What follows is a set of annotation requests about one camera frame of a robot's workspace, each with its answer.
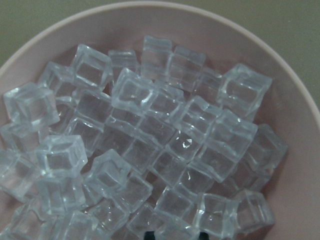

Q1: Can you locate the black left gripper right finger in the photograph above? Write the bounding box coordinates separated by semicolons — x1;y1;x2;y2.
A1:
199;232;209;240

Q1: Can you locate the pink bowl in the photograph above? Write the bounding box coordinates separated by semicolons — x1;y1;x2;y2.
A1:
0;1;320;240

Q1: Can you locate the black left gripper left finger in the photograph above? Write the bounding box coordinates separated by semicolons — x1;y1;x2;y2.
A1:
144;231;156;240

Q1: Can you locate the clear ice cubes pile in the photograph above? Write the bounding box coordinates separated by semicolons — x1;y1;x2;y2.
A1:
0;36;288;240

